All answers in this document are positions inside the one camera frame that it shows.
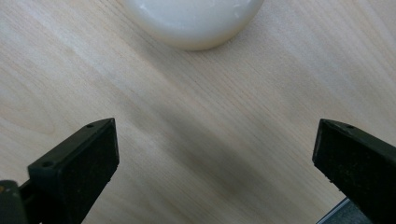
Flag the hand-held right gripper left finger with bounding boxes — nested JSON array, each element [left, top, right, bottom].
[[19, 118, 120, 224]]

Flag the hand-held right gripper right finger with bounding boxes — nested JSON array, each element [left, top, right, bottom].
[[312, 118, 396, 224]]

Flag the white ceramic bowl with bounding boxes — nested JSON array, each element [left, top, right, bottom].
[[123, 0, 265, 51]]

